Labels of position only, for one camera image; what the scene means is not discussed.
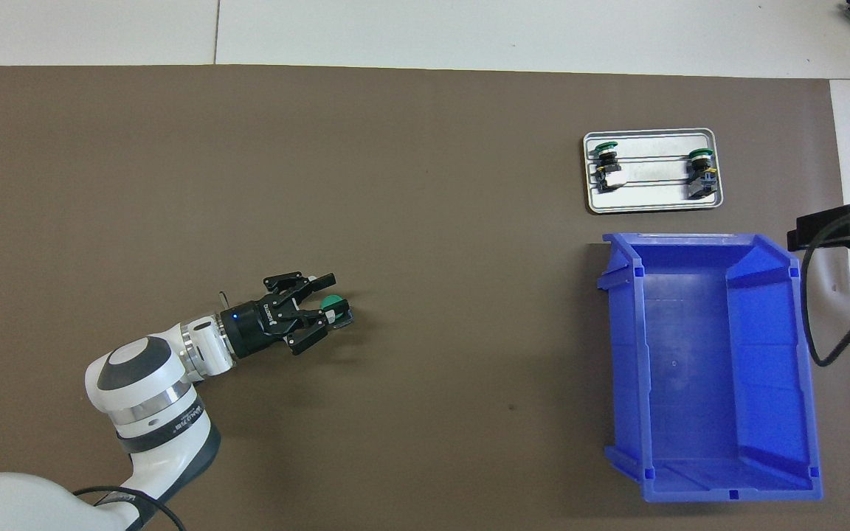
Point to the grey metal tray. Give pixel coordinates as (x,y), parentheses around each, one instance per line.
(654,195)

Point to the brown table mat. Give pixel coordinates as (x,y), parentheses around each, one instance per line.
(432,184)

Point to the blue plastic storage bin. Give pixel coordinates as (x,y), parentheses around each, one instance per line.
(690,369)

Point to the green push button switch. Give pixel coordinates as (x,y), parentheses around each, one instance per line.
(333,304)
(608,168)
(702,177)

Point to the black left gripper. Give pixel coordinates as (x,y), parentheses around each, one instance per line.
(255,328)

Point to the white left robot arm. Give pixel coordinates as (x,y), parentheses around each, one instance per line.
(144,413)

